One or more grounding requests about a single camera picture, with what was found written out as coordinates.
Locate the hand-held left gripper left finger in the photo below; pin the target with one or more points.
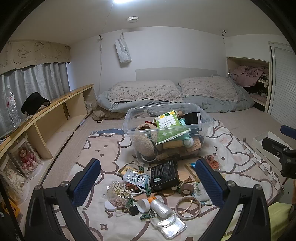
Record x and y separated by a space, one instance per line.
86 183

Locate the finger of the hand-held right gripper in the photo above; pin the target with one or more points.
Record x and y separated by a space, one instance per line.
272 147
289 132

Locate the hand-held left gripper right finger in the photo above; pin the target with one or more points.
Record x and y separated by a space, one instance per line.
209 183

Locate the blue packet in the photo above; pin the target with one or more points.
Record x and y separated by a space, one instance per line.
193 165

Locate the clear bag of beads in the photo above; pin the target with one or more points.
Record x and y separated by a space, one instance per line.
118 197

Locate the clear plastic storage bin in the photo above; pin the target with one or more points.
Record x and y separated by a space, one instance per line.
138 115

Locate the floral fabric pouch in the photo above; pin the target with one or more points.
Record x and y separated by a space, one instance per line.
204 197

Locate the round wooden block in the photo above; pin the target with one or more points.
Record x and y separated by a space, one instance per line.
186 190

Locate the wooden board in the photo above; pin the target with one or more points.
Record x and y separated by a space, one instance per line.
188 171

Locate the white round disc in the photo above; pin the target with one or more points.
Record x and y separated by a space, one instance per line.
109 205

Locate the cartoon printed blanket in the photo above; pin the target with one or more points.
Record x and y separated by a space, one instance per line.
104 148

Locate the tan card packet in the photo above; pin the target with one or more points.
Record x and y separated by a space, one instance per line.
123 171

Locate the wooden embroidery hoop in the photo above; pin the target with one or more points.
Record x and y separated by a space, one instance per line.
177 206

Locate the beige bed sheet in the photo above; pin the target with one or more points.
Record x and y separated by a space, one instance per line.
242 120

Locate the wooden closet shelf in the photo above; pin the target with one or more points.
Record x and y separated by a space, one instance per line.
261 99

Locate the silver foil packet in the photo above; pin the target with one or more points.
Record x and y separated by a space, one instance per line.
129 176

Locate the white slatted closet door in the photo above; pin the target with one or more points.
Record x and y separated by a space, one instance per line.
284 88

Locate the black box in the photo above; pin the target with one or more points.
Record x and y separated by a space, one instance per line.
164 175

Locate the white plush toy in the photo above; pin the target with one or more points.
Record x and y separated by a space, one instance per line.
188 141

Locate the green clip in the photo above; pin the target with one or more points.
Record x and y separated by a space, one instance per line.
141 168
148 190
145 217
130 202

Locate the pile of wooden blocks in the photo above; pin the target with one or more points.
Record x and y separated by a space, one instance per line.
172 144

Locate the black cube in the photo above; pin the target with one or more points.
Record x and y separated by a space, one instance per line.
133 210

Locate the clear plastic bottle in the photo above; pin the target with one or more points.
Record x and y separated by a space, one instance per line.
160 208

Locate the clear plastic tray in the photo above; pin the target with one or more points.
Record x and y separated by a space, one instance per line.
173 228

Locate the white tape roll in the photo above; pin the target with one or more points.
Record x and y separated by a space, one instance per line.
141 205

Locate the red doll in clear case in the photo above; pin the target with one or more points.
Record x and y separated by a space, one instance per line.
25 160

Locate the green patterned pouch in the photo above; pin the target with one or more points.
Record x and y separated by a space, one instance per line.
167 129

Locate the beige fluffy cloth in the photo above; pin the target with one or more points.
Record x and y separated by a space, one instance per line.
99 114

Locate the beige fuzzy slipper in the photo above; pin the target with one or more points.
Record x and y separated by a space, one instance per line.
144 143

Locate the yellow cloth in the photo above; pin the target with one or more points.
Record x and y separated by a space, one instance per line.
279 217

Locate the pink clothes pile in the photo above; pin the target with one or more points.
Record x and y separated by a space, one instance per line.
247 74

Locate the white doll in clear case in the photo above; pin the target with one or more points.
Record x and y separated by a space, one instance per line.
11 180

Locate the beige tufted pillow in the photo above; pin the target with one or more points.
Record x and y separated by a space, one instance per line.
143 91
208 88

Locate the grey duvet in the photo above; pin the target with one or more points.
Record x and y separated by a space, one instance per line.
129 105

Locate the wooden shelf unit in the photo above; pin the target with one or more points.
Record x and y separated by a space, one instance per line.
69 92

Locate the black visor cap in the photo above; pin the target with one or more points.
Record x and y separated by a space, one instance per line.
34 102

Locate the clear water bottle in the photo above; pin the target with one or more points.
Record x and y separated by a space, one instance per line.
12 109

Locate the grey curtain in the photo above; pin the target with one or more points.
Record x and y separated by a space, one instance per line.
34 78

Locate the grey headboard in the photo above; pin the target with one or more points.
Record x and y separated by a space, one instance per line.
161 74

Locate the white hanging pouch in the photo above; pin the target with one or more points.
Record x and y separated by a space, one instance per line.
122 53

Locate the beige cartoon valance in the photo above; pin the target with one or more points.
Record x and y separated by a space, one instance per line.
34 53

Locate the round white ceiling fixture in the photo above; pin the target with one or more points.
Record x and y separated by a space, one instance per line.
132 19

